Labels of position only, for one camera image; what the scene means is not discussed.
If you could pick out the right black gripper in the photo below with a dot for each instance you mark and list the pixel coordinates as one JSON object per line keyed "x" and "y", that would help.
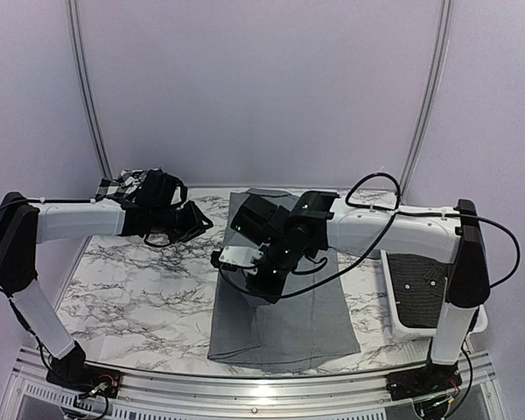
{"x": 273, "y": 291}

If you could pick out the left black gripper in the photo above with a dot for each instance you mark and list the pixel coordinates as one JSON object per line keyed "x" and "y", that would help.
{"x": 193, "y": 227}

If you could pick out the grey long sleeve shirt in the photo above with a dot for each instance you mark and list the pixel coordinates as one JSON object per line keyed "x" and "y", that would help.
{"x": 309, "y": 326}

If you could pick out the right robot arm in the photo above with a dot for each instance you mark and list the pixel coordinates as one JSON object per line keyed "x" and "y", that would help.
{"x": 320, "y": 221}

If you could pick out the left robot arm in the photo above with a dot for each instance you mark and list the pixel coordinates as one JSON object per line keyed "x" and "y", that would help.
{"x": 28, "y": 224}

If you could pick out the black white plaid shirt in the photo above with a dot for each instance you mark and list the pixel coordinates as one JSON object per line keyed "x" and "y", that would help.
{"x": 133, "y": 185}

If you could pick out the white plastic laundry basket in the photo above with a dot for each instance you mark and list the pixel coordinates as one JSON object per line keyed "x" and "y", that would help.
{"x": 399, "y": 331}

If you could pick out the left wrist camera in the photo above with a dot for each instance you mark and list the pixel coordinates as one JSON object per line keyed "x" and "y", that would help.
{"x": 161, "y": 191}

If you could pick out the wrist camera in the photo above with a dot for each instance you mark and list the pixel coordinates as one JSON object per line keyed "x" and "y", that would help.
{"x": 161, "y": 191}
{"x": 259, "y": 220}

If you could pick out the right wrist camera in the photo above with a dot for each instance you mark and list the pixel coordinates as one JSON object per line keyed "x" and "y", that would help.
{"x": 259, "y": 220}

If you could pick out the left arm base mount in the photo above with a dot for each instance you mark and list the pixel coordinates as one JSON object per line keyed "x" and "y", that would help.
{"x": 88, "y": 380}

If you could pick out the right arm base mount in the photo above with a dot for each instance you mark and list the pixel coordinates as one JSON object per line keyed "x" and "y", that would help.
{"x": 423, "y": 381}

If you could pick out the aluminium front frame rail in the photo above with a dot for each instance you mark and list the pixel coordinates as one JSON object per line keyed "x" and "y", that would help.
{"x": 155, "y": 395}

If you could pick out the right aluminium corner post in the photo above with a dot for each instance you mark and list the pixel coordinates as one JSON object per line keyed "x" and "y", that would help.
{"x": 435, "y": 74}

